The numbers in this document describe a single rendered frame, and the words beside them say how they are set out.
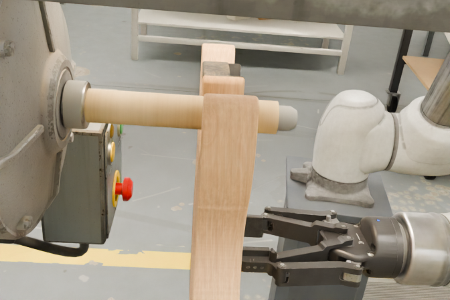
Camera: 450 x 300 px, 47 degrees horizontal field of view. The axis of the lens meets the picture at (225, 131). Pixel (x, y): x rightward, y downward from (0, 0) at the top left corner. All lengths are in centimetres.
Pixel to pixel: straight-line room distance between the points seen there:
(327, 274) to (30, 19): 40
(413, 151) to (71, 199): 86
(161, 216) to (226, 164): 203
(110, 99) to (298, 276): 29
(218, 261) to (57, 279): 169
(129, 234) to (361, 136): 131
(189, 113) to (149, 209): 201
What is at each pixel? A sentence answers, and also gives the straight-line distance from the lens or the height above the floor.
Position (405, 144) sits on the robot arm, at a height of 89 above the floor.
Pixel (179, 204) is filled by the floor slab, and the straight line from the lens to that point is 252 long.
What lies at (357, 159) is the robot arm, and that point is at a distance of 136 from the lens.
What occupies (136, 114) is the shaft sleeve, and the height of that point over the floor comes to 125.
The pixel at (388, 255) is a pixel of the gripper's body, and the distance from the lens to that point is 66.
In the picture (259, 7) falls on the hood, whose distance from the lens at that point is 31.
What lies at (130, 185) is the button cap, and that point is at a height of 99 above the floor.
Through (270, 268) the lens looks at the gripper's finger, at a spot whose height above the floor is 106.
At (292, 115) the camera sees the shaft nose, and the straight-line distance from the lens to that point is 50.
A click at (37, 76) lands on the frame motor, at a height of 129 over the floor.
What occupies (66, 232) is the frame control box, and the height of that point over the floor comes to 94.
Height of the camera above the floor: 146
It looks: 27 degrees down
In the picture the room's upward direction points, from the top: 6 degrees clockwise
